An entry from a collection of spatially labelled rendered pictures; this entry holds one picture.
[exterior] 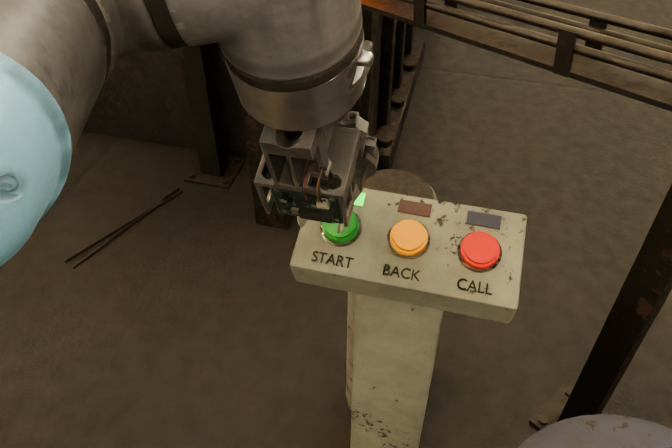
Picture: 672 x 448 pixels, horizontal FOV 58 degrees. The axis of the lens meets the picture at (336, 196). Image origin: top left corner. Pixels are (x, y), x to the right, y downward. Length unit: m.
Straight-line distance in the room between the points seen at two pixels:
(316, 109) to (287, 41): 0.06
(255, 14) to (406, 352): 0.52
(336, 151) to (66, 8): 0.25
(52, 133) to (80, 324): 1.21
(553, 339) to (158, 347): 0.82
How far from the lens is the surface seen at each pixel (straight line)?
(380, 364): 0.79
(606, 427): 0.78
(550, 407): 1.28
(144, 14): 0.33
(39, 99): 0.23
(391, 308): 0.69
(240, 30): 0.33
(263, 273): 1.43
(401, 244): 0.64
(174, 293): 1.43
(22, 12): 0.25
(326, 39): 0.34
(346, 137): 0.48
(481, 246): 0.65
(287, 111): 0.38
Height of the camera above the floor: 1.07
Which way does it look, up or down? 42 degrees down
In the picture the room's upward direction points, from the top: straight up
